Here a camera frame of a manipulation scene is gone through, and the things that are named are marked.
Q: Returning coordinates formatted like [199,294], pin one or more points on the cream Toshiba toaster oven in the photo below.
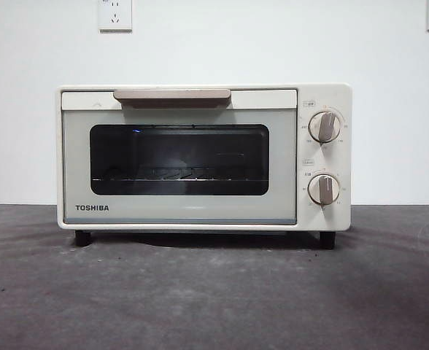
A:
[346,164]

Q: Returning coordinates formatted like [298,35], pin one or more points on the cream timer knob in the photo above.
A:
[318,189]

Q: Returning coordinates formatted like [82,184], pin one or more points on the cream temperature knob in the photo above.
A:
[318,125]

